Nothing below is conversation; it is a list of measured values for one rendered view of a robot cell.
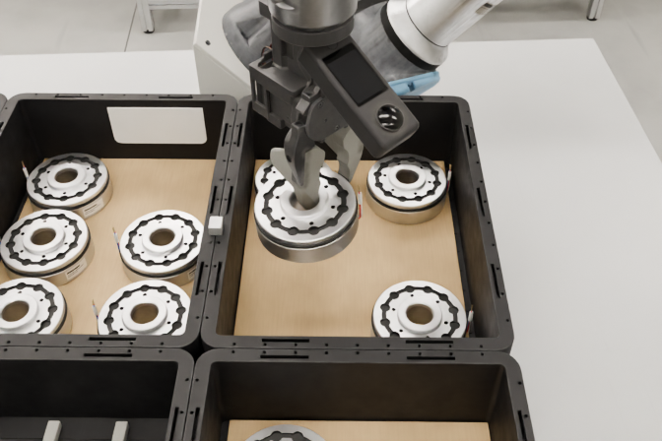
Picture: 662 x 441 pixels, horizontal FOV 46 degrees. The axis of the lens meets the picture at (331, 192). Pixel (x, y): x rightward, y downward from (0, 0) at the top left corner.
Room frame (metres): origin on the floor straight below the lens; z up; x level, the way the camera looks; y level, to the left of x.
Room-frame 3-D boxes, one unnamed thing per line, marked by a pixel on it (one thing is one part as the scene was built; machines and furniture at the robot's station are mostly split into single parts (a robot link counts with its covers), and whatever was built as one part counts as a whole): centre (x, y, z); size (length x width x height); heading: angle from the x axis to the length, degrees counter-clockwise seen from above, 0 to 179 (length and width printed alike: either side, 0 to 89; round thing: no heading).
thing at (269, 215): (0.55, 0.03, 1.00); 0.10 x 0.10 x 0.01
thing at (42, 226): (0.63, 0.34, 0.86); 0.05 x 0.05 x 0.01
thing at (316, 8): (0.58, 0.02, 1.21); 0.08 x 0.08 x 0.05
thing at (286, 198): (0.55, 0.03, 1.00); 0.05 x 0.05 x 0.01
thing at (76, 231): (0.63, 0.34, 0.86); 0.10 x 0.10 x 0.01
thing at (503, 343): (0.62, -0.03, 0.92); 0.40 x 0.30 x 0.02; 179
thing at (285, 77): (0.59, 0.02, 1.13); 0.09 x 0.08 x 0.12; 44
